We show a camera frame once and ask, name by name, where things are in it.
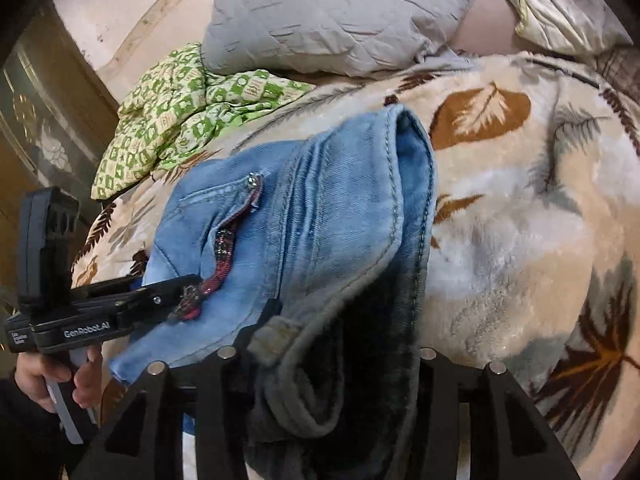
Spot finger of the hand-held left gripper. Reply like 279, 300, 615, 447
75, 276, 146, 298
116, 274, 202, 333

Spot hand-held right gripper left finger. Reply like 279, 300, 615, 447
74, 346, 253, 480

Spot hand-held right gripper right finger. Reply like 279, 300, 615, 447
419, 347, 583, 480

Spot blue denim pants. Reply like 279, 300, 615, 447
109, 104, 437, 480

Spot person's left forearm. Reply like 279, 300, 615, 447
0, 379, 103, 480

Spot person's left hand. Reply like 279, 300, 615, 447
14, 346, 105, 413

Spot wooden cabinet with glass door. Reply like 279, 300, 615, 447
0, 0, 121, 311

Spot green white patterned cloth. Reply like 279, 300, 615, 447
91, 42, 317, 201

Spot leaf print fleece blanket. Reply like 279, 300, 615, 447
70, 51, 640, 466

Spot grey quilted blanket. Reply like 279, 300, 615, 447
200, 0, 482, 78

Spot pink bed sheet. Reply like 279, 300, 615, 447
450, 0, 526, 57

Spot beige quilted blanket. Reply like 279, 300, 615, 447
470, 0, 633, 58

